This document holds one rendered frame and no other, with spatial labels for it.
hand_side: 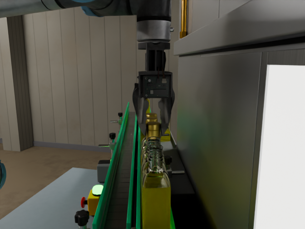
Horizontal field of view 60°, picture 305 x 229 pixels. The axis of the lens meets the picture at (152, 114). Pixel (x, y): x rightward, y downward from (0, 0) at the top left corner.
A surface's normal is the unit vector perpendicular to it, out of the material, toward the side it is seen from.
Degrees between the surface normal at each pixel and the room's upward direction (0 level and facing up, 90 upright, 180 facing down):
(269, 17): 90
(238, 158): 90
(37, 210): 0
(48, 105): 90
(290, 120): 90
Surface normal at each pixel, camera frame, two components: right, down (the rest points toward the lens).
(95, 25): -0.24, 0.19
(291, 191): -1.00, 0.01
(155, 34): 0.07, 0.20
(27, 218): 0.00, -0.98
